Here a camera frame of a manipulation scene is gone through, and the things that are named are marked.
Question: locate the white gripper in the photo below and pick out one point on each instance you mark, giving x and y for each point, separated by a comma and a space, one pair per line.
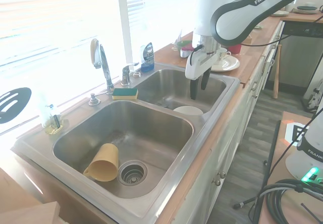
199, 63

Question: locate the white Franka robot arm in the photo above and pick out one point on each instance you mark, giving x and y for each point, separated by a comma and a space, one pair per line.
227, 19

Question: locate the chrome gooseneck faucet spout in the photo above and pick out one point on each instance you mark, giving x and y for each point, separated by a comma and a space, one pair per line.
104, 65

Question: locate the white bowl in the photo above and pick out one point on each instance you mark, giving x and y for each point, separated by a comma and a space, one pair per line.
188, 111

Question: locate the white dinner plate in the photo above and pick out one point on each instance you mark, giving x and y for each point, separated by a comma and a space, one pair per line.
228, 65

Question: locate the white teacup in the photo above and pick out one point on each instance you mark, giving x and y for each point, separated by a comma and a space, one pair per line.
222, 55

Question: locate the clear wine glass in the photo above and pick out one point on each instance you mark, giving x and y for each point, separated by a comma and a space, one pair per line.
177, 42

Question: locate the red cup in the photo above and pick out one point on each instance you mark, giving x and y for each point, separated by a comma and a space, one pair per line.
234, 48

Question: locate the stainless steel double sink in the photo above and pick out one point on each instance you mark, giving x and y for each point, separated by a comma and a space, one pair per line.
156, 123

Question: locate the blue dish soap bottle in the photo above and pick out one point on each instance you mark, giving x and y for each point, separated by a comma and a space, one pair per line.
147, 57

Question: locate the tan wooden block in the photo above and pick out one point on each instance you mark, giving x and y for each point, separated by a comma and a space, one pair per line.
248, 40

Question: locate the white kitchen cabinet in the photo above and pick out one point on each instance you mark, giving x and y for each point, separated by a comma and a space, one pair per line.
227, 145

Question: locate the green and yellow sponge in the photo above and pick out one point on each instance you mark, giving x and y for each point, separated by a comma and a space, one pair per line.
125, 92

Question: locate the white window blinds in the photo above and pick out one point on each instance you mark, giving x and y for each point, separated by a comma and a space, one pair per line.
151, 7

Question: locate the brass cabinet knob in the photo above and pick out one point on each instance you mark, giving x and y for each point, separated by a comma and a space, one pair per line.
222, 174
216, 181

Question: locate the black metal bar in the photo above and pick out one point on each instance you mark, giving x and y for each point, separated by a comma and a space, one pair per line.
273, 148

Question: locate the stainless dishwasher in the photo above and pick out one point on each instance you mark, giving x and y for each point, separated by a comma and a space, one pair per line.
295, 57

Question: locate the black and white marker tag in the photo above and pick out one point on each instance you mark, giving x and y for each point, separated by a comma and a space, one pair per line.
290, 133

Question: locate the white side plate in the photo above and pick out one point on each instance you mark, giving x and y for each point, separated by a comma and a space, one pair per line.
280, 13

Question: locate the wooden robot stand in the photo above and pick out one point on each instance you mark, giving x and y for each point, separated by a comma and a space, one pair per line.
280, 158

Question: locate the metal drain strainer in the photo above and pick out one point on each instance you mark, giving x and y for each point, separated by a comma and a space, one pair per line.
132, 173

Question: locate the white mug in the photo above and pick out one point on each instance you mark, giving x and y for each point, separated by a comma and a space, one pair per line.
290, 6

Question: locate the yellow plastic cup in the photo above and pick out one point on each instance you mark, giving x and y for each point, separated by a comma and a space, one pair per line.
103, 163

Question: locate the stack of plates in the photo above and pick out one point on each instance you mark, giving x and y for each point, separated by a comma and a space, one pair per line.
306, 9

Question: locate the gold sink caddy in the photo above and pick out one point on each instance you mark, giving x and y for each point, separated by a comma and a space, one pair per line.
56, 130

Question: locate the clear soap dispenser bottle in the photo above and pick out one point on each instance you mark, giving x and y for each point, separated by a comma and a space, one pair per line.
46, 108

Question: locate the black slotted spatula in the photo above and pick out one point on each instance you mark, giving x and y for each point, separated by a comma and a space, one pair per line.
22, 95

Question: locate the black and white camera stand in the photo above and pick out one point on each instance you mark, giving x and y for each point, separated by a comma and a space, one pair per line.
315, 100

